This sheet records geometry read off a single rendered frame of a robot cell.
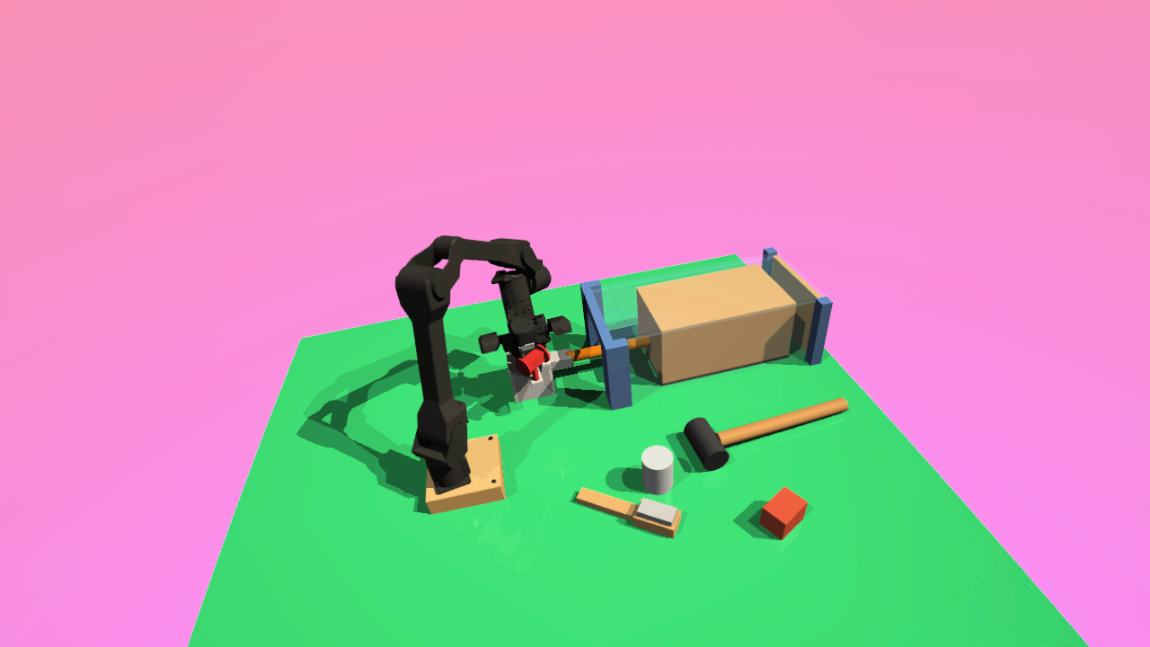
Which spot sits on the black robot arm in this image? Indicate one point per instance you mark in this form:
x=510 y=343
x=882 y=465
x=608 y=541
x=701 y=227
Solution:
x=424 y=295

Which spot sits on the black mallet with orange handle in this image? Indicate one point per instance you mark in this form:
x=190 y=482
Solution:
x=709 y=446

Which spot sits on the white cylinder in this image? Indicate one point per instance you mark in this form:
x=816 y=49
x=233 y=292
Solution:
x=657 y=469

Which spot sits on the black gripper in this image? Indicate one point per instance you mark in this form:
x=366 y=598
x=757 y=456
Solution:
x=490 y=342

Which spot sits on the blue flat bar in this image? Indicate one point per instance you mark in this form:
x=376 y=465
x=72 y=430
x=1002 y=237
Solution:
x=596 y=330

